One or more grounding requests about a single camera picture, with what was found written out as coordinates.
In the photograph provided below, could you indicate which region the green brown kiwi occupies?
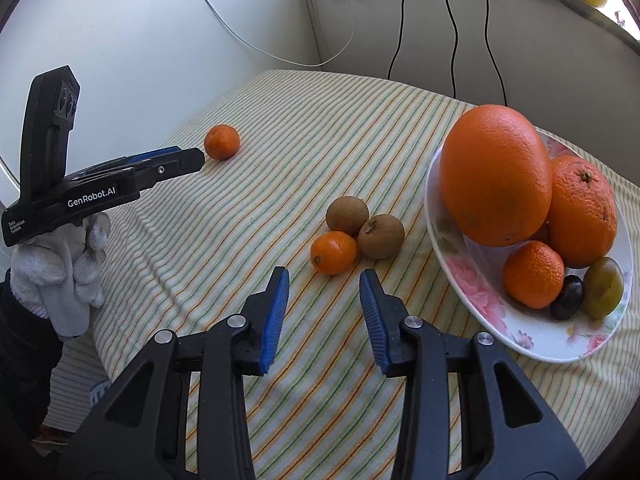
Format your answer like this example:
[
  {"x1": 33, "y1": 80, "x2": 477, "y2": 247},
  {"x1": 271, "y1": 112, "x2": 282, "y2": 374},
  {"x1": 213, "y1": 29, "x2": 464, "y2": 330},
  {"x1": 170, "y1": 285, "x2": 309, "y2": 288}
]
[{"x1": 582, "y1": 257, "x2": 624, "y2": 320}]

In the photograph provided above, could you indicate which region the black cable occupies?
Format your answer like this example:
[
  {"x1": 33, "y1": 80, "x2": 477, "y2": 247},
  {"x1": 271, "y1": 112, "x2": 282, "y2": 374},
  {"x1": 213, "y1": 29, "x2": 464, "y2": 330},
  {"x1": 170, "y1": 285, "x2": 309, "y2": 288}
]
[
  {"x1": 387, "y1": 0, "x2": 426, "y2": 82},
  {"x1": 474, "y1": 0, "x2": 509, "y2": 108},
  {"x1": 439, "y1": 0, "x2": 460, "y2": 99}
]

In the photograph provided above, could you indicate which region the brown kiwi left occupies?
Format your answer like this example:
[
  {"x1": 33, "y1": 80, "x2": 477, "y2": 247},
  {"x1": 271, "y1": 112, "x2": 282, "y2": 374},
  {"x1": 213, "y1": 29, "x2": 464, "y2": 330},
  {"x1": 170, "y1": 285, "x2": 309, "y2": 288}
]
[{"x1": 326, "y1": 196, "x2": 370, "y2": 237}]

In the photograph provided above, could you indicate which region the medium mandarin with stem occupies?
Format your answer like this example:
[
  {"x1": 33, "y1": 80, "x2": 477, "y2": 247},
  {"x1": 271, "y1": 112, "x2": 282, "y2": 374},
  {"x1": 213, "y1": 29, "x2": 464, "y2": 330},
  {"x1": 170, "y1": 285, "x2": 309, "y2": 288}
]
[{"x1": 502, "y1": 240, "x2": 565, "y2": 310}]

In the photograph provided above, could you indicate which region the bumpy orange mandarin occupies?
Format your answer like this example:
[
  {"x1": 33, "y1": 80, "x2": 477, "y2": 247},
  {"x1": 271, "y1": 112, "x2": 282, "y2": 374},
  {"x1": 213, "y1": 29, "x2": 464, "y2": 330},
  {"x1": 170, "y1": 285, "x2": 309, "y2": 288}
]
[{"x1": 530, "y1": 155, "x2": 617, "y2": 269}]

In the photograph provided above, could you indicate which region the dark plum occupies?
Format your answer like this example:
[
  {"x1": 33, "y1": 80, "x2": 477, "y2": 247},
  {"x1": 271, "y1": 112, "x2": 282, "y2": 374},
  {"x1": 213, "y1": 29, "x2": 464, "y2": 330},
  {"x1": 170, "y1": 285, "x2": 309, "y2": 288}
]
[{"x1": 549, "y1": 275, "x2": 585, "y2": 321}]

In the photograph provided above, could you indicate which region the small mandarin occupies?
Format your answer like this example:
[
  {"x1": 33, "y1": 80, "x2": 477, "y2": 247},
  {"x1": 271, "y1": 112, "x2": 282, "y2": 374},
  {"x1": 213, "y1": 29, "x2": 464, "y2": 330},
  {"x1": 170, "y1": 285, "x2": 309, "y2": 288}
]
[{"x1": 204, "y1": 125, "x2": 241, "y2": 160}]

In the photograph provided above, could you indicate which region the floral white plate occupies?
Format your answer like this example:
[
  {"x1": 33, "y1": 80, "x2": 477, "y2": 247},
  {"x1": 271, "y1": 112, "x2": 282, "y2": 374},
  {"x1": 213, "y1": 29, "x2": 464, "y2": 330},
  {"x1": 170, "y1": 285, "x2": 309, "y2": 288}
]
[{"x1": 423, "y1": 148, "x2": 634, "y2": 364}]

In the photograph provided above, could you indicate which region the black cable right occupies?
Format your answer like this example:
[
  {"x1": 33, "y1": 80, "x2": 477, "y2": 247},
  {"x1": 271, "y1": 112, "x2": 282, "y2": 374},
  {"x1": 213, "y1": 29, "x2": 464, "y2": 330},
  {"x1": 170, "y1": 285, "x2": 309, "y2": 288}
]
[{"x1": 474, "y1": 0, "x2": 509, "y2": 108}]

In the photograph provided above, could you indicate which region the left white gloved hand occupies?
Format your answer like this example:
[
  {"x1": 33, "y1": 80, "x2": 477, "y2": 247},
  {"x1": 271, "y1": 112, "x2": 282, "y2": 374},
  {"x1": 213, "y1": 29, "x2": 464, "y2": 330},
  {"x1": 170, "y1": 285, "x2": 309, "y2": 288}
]
[{"x1": 10, "y1": 212, "x2": 111, "y2": 341}]

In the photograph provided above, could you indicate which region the striped tablecloth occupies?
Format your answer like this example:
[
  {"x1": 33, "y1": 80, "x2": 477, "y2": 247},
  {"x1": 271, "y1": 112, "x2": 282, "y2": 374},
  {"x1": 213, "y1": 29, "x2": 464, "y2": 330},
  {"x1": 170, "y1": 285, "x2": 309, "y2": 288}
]
[{"x1": 46, "y1": 68, "x2": 640, "y2": 480}]

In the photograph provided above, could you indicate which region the black cable middle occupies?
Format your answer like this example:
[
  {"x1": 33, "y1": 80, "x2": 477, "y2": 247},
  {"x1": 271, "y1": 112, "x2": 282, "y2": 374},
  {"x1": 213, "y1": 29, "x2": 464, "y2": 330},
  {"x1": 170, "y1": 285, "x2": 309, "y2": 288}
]
[{"x1": 439, "y1": 0, "x2": 460, "y2": 99}]

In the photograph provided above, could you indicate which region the brown kiwi right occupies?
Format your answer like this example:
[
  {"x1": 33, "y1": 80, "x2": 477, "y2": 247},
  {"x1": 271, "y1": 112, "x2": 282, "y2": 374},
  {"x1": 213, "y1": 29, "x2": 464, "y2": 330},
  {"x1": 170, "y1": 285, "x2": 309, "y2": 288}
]
[{"x1": 357, "y1": 214, "x2": 405, "y2": 260}]

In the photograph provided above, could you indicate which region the black cable left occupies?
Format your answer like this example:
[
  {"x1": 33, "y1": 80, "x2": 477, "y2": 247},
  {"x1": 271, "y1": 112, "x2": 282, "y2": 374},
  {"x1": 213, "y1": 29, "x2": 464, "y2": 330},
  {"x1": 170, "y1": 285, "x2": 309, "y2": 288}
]
[{"x1": 387, "y1": 0, "x2": 426, "y2": 82}]

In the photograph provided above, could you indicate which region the left black sleeve forearm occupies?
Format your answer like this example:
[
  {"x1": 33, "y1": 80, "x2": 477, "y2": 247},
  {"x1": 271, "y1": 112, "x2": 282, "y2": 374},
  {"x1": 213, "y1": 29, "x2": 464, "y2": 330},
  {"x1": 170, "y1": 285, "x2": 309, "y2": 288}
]
[{"x1": 1, "y1": 273, "x2": 63, "y2": 467}]

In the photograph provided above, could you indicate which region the large smooth orange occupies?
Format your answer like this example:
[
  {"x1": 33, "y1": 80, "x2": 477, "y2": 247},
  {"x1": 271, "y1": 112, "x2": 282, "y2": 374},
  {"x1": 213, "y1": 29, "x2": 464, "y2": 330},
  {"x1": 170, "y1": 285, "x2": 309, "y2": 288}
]
[{"x1": 439, "y1": 104, "x2": 552, "y2": 247}]

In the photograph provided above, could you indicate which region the tiny orange kumquat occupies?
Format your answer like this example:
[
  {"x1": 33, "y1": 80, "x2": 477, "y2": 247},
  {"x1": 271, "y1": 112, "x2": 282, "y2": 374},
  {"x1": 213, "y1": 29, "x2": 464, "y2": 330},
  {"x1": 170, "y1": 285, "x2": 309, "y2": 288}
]
[{"x1": 309, "y1": 231, "x2": 358, "y2": 275}]

